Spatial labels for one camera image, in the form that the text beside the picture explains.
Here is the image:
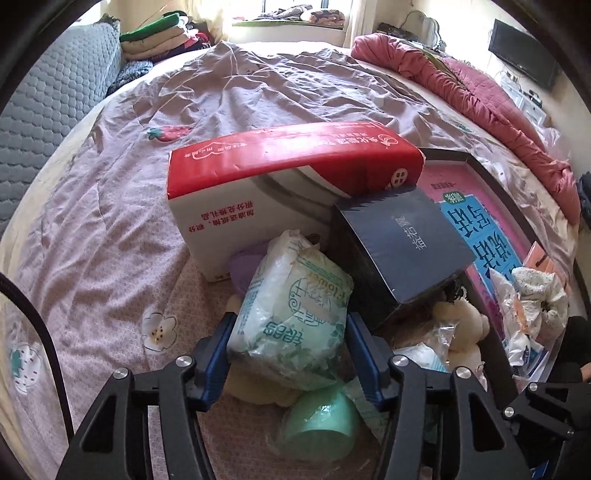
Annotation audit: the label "purple printed blanket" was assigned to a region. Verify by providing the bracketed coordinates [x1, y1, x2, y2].
[9, 41, 573, 480]

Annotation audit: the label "dark speckled cloth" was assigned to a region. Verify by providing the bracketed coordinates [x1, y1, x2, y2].
[108, 60, 153, 95]

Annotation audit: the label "white and blue snack packet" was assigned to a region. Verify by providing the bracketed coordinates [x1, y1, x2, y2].
[489, 270, 555, 370]

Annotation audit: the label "clear plastic bag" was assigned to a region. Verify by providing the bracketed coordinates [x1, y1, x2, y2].
[536, 127, 563, 154]

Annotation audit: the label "grey quilted cover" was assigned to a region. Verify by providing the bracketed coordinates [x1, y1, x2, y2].
[0, 21, 123, 232]

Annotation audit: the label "red and white tissue box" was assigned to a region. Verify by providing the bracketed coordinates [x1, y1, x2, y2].
[166, 121, 426, 283]

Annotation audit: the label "black cardboard box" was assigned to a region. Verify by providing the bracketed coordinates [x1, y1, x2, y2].
[329, 187, 477, 330]

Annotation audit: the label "white round fan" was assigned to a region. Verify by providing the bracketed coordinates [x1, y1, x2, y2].
[405, 8, 446, 47]

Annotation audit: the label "black cable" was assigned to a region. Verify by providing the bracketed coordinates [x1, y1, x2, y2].
[0, 272, 75, 435]

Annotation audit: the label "cream curtain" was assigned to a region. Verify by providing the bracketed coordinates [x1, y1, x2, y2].
[344, 0, 366, 47]
[203, 0, 241, 44]

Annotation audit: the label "pile of folded clothes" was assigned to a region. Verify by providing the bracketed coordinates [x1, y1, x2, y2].
[119, 13, 218, 61]

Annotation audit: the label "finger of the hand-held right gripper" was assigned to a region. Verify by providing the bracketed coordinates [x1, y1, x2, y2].
[501, 390, 580, 439]
[526, 381, 591, 408]

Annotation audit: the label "green bowl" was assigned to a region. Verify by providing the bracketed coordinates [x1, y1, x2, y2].
[277, 383, 363, 462]

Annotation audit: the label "clothes on window sill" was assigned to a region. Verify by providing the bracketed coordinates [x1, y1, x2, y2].
[252, 4, 347, 26]

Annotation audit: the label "cream teddy bear pink dress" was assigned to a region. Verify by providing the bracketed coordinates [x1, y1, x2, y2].
[429, 298, 491, 370]

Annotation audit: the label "black television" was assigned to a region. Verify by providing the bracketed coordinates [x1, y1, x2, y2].
[488, 18, 561, 90]

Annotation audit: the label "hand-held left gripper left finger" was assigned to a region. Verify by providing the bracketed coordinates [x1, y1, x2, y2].
[55, 311, 238, 480]

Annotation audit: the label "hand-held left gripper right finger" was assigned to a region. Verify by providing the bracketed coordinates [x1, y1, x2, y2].
[346, 313, 522, 480]

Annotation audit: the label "pink quilt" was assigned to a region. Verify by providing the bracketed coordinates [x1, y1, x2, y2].
[351, 33, 583, 222]

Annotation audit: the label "white floral scrunchie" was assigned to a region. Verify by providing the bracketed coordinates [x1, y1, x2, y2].
[510, 267, 568, 342]

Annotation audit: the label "white cabinet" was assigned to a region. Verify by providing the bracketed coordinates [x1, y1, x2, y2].
[501, 69, 555, 125]

